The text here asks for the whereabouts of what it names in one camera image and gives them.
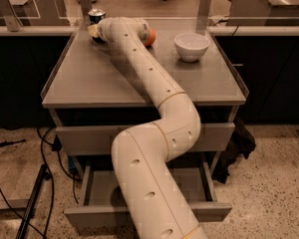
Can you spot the grey open lower drawer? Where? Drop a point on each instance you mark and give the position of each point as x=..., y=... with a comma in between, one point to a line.
x=102, y=204

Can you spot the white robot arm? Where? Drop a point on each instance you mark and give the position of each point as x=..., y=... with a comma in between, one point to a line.
x=140, y=153

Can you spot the black bar on floor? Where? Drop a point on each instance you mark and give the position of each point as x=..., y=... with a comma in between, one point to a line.
x=29, y=211

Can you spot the orange fruit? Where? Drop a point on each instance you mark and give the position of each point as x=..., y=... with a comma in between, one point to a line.
x=150, y=39

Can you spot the white ceramic bowl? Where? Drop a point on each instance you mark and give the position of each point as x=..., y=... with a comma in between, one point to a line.
x=191, y=46

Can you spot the grey drawer cabinet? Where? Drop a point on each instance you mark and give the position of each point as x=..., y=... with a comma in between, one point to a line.
x=96, y=86

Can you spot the dark cloth on floor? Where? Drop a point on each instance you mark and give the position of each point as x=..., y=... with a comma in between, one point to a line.
x=242, y=142

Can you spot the clear acrylic barrier panel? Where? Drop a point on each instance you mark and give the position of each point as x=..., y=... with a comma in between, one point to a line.
x=164, y=14

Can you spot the grey upper drawer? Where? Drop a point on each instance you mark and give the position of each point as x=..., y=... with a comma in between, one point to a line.
x=97, y=139

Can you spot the blue pepsi can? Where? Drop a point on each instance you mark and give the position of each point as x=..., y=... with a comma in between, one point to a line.
x=95, y=16

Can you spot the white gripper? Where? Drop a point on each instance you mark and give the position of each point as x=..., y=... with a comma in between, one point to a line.
x=102, y=28

